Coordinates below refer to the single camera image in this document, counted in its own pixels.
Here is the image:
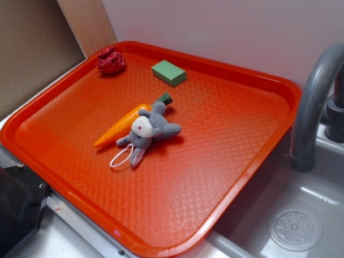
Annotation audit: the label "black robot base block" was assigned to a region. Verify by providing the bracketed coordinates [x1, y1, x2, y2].
[1, 166, 49, 257]

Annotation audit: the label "grey plush bunny toy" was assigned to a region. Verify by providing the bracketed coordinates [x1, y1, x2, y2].
[109, 102, 182, 169]

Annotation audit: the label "orange toy carrot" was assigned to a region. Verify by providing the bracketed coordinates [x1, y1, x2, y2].
[94, 92, 173, 148]

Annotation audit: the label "green rectangular block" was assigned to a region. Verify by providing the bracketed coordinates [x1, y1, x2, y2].
[151, 60, 187, 87]

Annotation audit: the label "orange plastic tray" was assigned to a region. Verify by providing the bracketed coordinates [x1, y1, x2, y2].
[1, 41, 301, 257]

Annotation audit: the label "grey curved faucet spout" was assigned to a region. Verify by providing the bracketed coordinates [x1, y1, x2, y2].
[290, 43, 343, 172]

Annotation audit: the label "grey plastic sink basin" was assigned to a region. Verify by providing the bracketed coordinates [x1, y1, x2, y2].
[206, 118, 344, 258]

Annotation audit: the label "round sink drain strainer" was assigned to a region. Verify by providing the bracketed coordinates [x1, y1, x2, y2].
[268, 205, 323, 252]

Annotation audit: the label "brown cardboard panel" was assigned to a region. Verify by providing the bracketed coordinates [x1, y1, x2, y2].
[1, 1, 117, 119]

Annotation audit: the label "dark grey faucet handle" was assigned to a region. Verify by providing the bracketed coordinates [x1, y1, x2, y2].
[325, 67, 343, 143]

